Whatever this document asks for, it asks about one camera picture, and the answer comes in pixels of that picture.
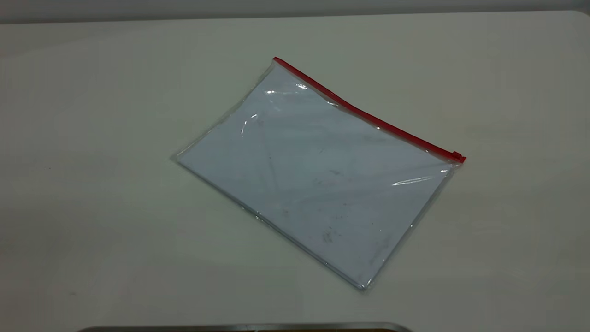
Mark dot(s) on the clear plastic zip bag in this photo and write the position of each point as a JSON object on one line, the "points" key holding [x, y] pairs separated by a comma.
{"points": [[322, 92]]}

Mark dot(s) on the red zipper slider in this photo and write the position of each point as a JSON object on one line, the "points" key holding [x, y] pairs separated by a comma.
{"points": [[457, 156]]}

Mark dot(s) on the silver metal rim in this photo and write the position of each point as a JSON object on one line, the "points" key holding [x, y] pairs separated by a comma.
{"points": [[239, 328]]}

